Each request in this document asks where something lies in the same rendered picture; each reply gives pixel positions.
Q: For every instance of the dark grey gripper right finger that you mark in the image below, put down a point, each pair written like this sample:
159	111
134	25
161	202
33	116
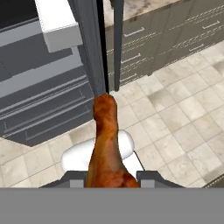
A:
148	179

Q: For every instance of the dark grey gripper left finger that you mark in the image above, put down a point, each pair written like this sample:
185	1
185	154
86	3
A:
75	179

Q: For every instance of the brown chicken drumstick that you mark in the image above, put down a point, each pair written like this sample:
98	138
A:
106	151

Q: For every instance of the dark grey open fridge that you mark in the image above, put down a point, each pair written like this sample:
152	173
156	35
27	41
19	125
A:
38	87

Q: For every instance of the dark grey fridge door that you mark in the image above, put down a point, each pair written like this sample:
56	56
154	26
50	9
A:
118	43

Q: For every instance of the white rounded object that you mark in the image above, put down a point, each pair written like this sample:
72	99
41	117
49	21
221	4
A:
127	144

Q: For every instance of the taupe cabinet corner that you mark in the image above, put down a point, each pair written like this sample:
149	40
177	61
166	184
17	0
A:
217	182

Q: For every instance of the taupe cabinet run with drawers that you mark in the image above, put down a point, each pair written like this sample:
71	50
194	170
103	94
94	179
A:
175	32

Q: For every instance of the white box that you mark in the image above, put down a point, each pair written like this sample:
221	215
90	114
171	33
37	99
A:
59	26

